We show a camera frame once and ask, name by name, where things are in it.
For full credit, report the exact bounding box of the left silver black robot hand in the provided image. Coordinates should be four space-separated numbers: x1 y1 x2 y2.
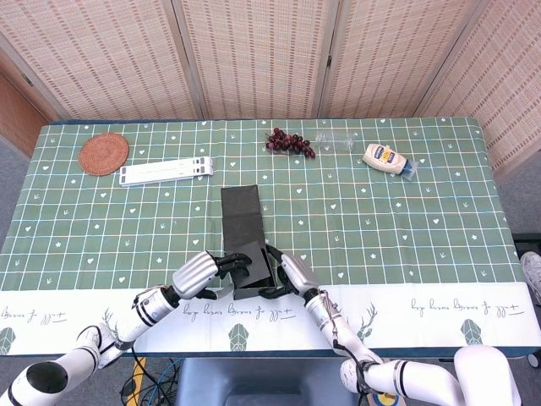
171 250 254 300

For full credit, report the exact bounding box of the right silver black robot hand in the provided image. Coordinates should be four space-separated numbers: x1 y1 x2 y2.
258 244 320 299

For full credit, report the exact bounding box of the black foldable cardboard box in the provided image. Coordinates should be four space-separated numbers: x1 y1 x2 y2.
220 184 284 301

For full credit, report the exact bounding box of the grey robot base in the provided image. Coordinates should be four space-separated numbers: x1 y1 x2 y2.
175 357 360 406

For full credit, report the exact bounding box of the green checked tablecloth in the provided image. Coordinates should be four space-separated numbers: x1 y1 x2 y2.
0 117 541 356

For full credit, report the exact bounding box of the white folding laptop stand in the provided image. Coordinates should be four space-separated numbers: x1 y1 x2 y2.
119 156 215 188

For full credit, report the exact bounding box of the dark red grape bunch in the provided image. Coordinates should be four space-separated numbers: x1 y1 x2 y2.
265 127 317 160

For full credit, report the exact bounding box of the clear plastic cup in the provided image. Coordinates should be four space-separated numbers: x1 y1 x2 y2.
314 129 355 153

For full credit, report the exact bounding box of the cream mayonnaise squeeze bottle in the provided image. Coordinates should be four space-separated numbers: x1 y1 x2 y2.
362 143 418 182

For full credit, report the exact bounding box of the wooden board with yellow disc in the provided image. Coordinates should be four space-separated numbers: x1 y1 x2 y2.
371 391 402 406

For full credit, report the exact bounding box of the round woven rattan coaster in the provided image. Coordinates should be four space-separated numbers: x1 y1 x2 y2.
78 133 130 175

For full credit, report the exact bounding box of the woven bamboo folding screen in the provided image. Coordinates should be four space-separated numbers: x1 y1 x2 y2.
0 0 541 174

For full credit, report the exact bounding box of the black furniture base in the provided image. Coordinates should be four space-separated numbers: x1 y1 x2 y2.
513 233 541 255

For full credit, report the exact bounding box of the white sneaker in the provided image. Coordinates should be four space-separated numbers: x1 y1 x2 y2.
519 251 541 305

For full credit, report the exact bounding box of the brown wooden door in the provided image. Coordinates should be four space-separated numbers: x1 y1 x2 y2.
0 71 52 157

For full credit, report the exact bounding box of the blue floor cable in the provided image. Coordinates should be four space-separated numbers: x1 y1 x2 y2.
151 359 178 403

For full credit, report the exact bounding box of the black floor cable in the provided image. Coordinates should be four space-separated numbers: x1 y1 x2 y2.
120 354 178 406

